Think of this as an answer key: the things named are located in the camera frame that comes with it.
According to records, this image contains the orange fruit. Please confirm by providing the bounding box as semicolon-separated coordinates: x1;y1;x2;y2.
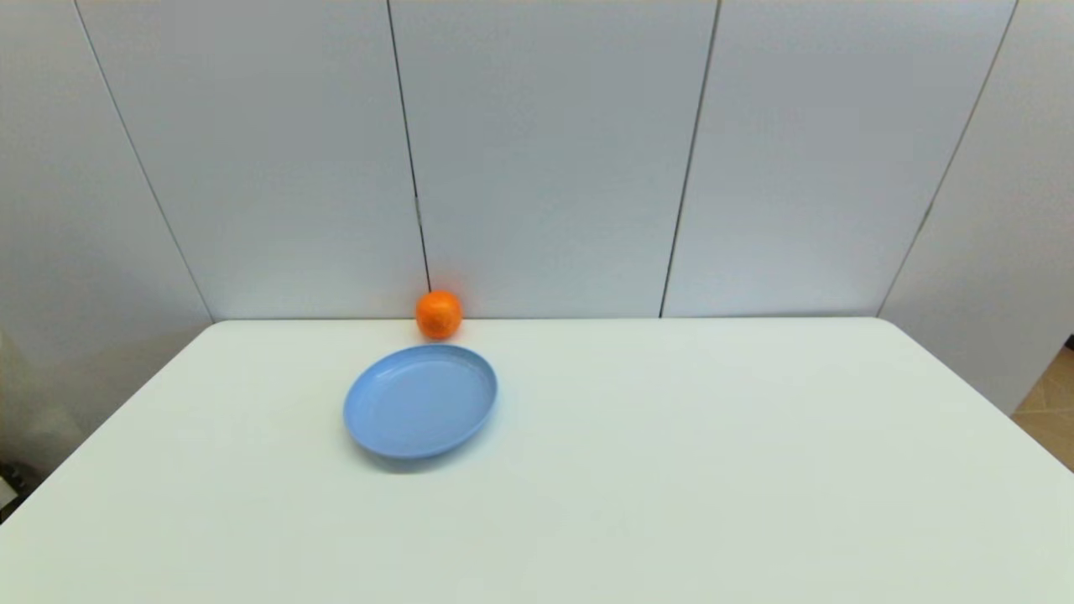
415;289;464;341

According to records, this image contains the blue plastic plate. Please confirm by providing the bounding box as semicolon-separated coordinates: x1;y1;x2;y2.
342;343;499;461

